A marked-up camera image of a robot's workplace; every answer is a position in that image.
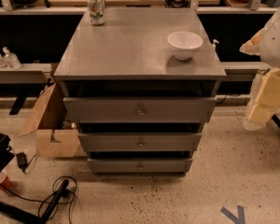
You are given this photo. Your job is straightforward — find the clear sanitizer bottle right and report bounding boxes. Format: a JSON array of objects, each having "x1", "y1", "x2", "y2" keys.
[{"x1": 3, "y1": 47, "x2": 21, "y2": 69}]

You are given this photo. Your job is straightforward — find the grey wooden drawer cabinet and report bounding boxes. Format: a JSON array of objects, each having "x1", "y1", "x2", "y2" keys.
[{"x1": 53, "y1": 7, "x2": 228, "y2": 176}]

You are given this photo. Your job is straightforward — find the white ceramic bowl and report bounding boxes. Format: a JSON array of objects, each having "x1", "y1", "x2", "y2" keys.
[{"x1": 167, "y1": 31, "x2": 203, "y2": 61}]

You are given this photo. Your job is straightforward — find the grey top drawer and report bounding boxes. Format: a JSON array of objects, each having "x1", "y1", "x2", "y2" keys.
[{"x1": 63, "y1": 97, "x2": 217, "y2": 123}]

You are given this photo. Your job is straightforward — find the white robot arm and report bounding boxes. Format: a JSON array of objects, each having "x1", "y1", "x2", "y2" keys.
[{"x1": 240, "y1": 8, "x2": 280, "y2": 131}]

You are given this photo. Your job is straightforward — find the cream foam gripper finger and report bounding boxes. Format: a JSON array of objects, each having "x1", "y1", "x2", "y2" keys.
[{"x1": 243, "y1": 68, "x2": 280, "y2": 131}]

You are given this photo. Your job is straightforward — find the grey drawer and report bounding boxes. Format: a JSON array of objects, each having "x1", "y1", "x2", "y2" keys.
[
  {"x1": 78, "y1": 133, "x2": 202, "y2": 151},
  {"x1": 63, "y1": 97, "x2": 217, "y2": 123},
  {"x1": 88, "y1": 158, "x2": 192, "y2": 174}
]

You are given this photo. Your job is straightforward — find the small white pump bottle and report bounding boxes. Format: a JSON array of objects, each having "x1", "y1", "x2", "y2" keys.
[{"x1": 212, "y1": 39, "x2": 219, "y2": 50}]

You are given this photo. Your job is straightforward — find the red plastic cup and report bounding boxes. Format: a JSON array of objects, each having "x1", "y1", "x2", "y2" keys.
[{"x1": 0, "y1": 170, "x2": 12, "y2": 190}]

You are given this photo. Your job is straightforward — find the brown cardboard box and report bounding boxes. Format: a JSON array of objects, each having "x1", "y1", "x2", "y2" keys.
[{"x1": 19, "y1": 83, "x2": 86, "y2": 158}]

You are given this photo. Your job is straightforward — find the grey bottom drawer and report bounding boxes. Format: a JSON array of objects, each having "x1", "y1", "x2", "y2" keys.
[{"x1": 88, "y1": 158, "x2": 192, "y2": 174}]

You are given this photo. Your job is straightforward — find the black coiled floor cable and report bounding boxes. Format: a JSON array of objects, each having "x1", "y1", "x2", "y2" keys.
[{"x1": 0, "y1": 175, "x2": 79, "y2": 224}]

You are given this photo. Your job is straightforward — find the black power adapter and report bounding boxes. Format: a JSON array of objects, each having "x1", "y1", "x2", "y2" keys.
[{"x1": 16, "y1": 152, "x2": 27, "y2": 170}]

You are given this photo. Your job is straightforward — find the black stand base leg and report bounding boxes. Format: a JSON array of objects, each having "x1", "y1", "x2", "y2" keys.
[{"x1": 0, "y1": 179, "x2": 70, "y2": 224}]

